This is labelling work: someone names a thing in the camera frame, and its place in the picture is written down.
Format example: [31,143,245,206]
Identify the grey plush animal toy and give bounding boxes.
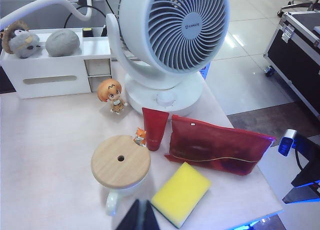
[0,20,43,59]

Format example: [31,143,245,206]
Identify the black aluminium flight case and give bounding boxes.
[263,10,320,116]

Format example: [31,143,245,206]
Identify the white gooseneck desk lamp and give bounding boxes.
[0,0,95,32]

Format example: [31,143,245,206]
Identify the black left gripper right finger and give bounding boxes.
[144,199,160,230]

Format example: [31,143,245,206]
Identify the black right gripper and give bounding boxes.
[282,133,320,205]

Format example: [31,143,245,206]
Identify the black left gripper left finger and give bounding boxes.
[116,199,144,230]

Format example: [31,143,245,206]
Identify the white desk organizer box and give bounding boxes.
[0,26,113,100]

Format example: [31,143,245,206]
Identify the yellow green cleaning sponge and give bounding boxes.
[150,161,212,229]

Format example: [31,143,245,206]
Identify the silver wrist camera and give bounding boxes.
[278,129,299,157]

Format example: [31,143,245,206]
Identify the small orange fox figurine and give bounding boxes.
[132,126,149,149]

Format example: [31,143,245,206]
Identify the red translucent zip pouch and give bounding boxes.
[163,114,276,177]

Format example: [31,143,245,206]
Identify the large white desk fan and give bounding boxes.
[104,0,231,116]

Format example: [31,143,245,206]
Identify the grey round plush toy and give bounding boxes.
[45,29,81,58]

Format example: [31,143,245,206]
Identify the orange-haired anime figurine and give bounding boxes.
[97,77,129,115]

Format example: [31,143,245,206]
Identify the red cosmetic tube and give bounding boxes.
[141,106,170,152]

